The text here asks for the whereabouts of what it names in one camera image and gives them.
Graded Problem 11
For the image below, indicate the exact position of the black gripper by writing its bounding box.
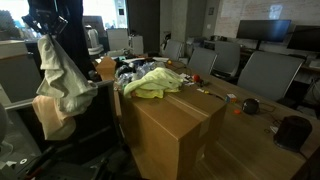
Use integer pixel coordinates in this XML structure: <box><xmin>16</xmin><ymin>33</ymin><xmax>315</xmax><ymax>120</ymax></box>
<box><xmin>32</xmin><ymin>7</ymin><xmax>70</xmax><ymax>38</ymax></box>

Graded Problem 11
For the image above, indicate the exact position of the white terry towel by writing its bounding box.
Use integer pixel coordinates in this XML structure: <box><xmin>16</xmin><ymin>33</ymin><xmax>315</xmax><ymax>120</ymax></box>
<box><xmin>35</xmin><ymin>33</ymin><xmax>99</xmax><ymax>118</ymax></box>

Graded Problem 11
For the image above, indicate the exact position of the peach cloth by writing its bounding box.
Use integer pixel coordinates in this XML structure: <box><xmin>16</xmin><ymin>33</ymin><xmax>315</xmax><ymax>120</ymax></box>
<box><xmin>31</xmin><ymin>94</ymin><xmax>77</xmax><ymax>141</ymax></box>

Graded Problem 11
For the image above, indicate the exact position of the pale green terry towel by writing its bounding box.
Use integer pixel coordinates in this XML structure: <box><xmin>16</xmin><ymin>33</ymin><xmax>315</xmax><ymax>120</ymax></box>
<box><xmin>122</xmin><ymin>66</ymin><xmax>184</xmax><ymax>98</ymax></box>

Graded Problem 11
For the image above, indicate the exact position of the beige box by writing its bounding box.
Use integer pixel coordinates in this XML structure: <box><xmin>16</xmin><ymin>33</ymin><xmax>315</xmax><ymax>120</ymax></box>
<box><xmin>0</xmin><ymin>39</ymin><xmax>29</xmax><ymax>61</ymax></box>

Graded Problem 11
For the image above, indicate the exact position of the small brown cardboard box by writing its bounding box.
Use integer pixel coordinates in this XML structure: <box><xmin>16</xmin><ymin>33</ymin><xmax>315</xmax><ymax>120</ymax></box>
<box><xmin>95</xmin><ymin>55</ymin><xmax>117</xmax><ymax>82</ymax></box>

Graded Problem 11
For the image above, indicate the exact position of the small white box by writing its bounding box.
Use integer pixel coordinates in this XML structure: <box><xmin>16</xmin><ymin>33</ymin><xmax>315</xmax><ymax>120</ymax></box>
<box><xmin>128</xmin><ymin>34</ymin><xmax>145</xmax><ymax>56</ymax></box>

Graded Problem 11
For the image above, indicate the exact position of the black mesh office chair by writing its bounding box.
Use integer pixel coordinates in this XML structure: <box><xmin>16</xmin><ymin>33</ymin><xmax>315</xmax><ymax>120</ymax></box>
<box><xmin>0</xmin><ymin>79</ymin><xmax>123</xmax><ymax>180</ymax></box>

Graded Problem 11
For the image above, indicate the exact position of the grey office chair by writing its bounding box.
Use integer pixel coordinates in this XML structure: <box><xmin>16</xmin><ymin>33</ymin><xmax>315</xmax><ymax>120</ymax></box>
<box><xmin>162</xmin><ymin>39</ymin><xmax>185</xmax><ymax>62</ymax></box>
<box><xmin>237</xmin><ymin>50</ymin><xmax>306</xmax><ymax>102</ymax></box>
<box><xmin>187</xmin><ymin>47</ymin><xmax>218</xmax><ymax>76</ymax></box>
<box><xmin>212</xmin><ymin>40</ymin><xmax>242</xmax><ymax>80</ymax></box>

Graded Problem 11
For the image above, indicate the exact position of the large brown cardboard box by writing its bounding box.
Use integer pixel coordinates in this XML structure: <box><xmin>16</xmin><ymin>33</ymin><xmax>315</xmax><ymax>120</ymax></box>
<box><xmin>113</xmin><ymin>77</ymin><xmax>228</xmax><ymax>180</ymax></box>

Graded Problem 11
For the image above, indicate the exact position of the black curtain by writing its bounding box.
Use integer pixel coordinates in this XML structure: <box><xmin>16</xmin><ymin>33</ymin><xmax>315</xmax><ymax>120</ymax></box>
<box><xmin>27</xmin><ymin>0</ymin><xmax>98</xmax><ymax>83</ymax></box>

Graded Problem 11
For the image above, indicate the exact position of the white kettle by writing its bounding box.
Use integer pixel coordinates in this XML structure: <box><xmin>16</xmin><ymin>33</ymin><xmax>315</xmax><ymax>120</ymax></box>
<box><xmin>84</xmin><ymin>26</ymin><xmax>105</xmax><ymax>56</ymax></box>

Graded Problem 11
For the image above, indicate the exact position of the grey panel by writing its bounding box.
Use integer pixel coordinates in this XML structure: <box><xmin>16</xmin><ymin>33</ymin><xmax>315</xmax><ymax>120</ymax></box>
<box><xmin>0</xmin><ymin>54</ymin><xmax>44</xmax><ymax>104</ymax></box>

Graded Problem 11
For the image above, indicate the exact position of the yellow cloth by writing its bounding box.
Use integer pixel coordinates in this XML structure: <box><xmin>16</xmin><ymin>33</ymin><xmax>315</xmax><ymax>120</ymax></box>
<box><xmin>134</xmin><ymin>87</ymin><xmax>181</xmax><ymax>100</ymax></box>

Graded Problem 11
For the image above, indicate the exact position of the rubiks cube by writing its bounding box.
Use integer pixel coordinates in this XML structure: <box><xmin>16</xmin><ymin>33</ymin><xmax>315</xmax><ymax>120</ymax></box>
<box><xmin>225</xmin><ymin>93</ymin><xmax>238</xmax><ymax>104</ymax></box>

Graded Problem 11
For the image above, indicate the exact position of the black computer monitor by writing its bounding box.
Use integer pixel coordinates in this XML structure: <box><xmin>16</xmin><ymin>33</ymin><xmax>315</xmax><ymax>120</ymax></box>
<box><xmin>236</xmin><ymin>18</ymin><xmax>292</xmax><ymax>51</ymax></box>
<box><xmin>286</xmin><ymin>24</ymin><xmax>320</xmax><ymax>53</ymax></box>

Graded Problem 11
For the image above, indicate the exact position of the small round black speaker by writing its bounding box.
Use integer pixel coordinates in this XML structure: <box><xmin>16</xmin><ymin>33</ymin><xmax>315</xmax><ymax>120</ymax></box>
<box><xmin>241</xmin><ymin>97</ymin><xmax>261</xmax><ymax>115</ymax></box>

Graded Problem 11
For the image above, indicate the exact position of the black articulated mount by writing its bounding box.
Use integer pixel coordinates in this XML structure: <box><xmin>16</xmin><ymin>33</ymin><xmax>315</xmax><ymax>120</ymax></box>
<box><xmin>21</xmin><ymin>12</ymin><xmax>38</xmax><ymax>33</ymax></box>

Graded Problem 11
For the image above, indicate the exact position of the thin black table cable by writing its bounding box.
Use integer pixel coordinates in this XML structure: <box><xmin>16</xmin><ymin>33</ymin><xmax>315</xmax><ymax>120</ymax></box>
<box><xmin>258</xmin><ymin>101</ymin><xmax>283</xmax><ymax>129</ymax></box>

